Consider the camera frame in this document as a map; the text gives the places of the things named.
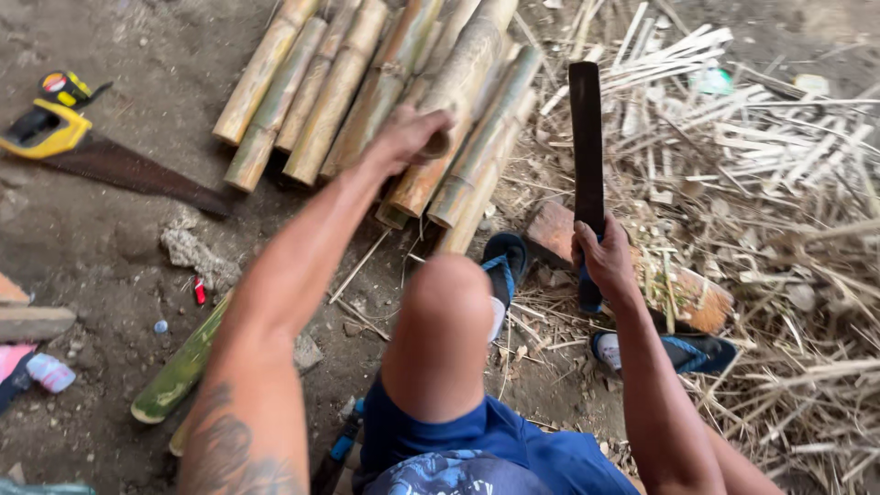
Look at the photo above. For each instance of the person's left hand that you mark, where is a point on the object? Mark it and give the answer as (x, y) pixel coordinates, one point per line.
(402, 141)

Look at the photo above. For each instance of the person's right hand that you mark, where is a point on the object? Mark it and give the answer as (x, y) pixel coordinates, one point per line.
(608, 261)

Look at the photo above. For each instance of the person's right fingers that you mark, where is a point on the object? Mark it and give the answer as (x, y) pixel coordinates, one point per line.
(584, 247)

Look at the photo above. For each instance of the person's left fingers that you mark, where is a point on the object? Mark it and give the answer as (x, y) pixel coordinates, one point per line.
(434, 122)

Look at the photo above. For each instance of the thick tan bamboo section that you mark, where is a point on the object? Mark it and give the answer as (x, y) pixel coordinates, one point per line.
(474, 75)

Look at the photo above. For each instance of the blue black flip-flop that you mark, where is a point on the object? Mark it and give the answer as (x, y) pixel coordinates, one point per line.
(507, 258)
(694, 353)

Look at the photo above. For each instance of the pile of cut bamboo poles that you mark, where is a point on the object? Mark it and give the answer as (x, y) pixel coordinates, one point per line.
(337, 89)

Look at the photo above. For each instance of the reddish wooden chopping block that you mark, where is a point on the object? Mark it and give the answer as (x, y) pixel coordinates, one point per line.
(694, 299)

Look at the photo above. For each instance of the person's left leg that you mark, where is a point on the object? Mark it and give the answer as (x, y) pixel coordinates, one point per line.
(438, 330)

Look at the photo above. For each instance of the person's leg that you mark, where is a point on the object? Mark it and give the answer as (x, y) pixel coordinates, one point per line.
(746, 471)
(438, 330)

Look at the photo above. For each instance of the heap of bamboo splinters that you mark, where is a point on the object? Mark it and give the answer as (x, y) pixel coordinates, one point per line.
(777, 206)

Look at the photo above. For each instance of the blue shorts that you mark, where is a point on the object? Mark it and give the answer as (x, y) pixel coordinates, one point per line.
(522, 447)

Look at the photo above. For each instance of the green plastic wrapper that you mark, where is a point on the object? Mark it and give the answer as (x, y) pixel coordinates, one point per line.
(713, 81)

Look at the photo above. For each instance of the small flat grey stone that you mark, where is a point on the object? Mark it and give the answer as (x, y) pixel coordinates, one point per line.
(307, 353)

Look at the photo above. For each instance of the grey rough stone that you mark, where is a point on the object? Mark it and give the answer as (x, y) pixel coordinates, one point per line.
(199, 258)

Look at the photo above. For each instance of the person's right leg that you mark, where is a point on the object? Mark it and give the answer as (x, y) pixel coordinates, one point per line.
(746, 471)

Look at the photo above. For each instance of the red lighter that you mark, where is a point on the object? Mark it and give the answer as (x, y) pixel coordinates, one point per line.
(199, 291)

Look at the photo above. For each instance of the small blue bottle cap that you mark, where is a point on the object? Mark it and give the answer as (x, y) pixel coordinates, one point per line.
(161, 326)

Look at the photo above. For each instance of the green bamboo pole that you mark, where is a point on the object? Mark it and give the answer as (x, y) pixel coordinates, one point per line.
(179, 375)

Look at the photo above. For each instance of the yellow black tape measure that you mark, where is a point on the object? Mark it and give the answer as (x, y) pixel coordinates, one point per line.
(63, 88)

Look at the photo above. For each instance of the short green bamboo piece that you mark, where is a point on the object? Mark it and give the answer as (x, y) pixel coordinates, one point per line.
(179, 440)

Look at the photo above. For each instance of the grey wooden plank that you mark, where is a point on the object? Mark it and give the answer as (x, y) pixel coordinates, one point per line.
(34, 323)

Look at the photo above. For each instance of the orange brick piece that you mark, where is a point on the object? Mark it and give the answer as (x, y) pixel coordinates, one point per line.
(12, 292)

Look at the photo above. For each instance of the clear plastic bottle pink label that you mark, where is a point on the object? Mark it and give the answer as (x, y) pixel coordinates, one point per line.
(51, 373)

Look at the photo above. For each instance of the pink cloth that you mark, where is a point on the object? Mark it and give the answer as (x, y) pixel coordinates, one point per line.
(12, 359)

